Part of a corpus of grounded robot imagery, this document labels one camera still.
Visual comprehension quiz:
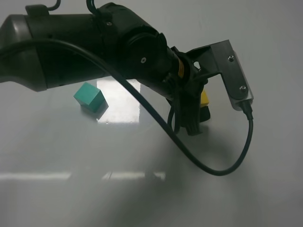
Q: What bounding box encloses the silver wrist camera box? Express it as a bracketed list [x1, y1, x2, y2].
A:
[211, 40, 254, 111]

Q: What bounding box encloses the yellow block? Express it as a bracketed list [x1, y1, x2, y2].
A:
[200, 89, 209, 108]

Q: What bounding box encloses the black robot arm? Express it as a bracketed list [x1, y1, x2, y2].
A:
[0, 0, 245, 135]

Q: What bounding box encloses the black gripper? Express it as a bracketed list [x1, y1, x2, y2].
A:
[171, 40, 231, 136]

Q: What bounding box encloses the black camera cable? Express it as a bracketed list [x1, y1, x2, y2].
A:
[0, 39, 254, 177]

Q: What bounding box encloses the green block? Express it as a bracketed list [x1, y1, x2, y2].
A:
[73, 82, 105, 113]

